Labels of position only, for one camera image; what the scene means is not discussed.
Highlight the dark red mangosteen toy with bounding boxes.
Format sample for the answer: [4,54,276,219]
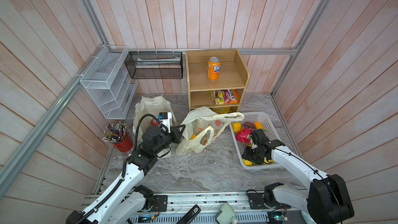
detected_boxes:
[244,121,256,129]

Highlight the orange snack bag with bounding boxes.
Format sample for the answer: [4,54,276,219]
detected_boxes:
[224,89,239,104]

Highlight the yellow lemon toy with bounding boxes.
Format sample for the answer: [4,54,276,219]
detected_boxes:
[232,122,242,133]

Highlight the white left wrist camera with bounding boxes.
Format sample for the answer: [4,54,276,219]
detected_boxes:
[158,112,172,133]

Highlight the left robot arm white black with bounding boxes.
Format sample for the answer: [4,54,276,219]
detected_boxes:
[66,112,186,224]

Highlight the pink dragon fruit toy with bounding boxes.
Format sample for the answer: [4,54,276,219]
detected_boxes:
[235,127,253,145]

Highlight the orange Fanta can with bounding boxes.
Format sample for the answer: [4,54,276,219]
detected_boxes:
[207,57,221,80]

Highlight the yellow plastic grocery bag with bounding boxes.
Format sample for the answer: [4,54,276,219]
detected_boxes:
[176,106,244,156]

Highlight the yellow chips bag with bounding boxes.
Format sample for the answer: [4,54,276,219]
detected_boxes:
[212,106,231,114]

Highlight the yellow green snack bag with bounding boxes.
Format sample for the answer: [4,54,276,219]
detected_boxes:
[210,90,230,105]

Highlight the floral canvas tote bag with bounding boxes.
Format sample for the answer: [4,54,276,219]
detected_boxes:
[129,96,178,163]

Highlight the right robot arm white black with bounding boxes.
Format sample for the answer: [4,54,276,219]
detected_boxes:
[242,129,354,224]

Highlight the black remote handset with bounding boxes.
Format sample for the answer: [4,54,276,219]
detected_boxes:
[177,205,201,224]

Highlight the grey small display device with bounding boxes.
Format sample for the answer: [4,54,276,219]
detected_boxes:
[215,203,238,224]

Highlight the black mesh wall basket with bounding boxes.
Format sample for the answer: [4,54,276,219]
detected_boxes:
[124,51,183,79]

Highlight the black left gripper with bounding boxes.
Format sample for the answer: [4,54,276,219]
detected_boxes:
[153,124,186,154]

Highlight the white plastic fruit basket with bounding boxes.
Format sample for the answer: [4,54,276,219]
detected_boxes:
[229,112,283,170]

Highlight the red pen holder with pens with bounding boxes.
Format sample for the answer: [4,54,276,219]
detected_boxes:
[102,121,134,153]

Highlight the white wire mesh shelf rack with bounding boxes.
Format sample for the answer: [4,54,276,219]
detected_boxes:
[80,45,137,120]

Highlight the wooden shelf unit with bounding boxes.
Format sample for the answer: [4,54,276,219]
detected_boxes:
[185,49,250,110]

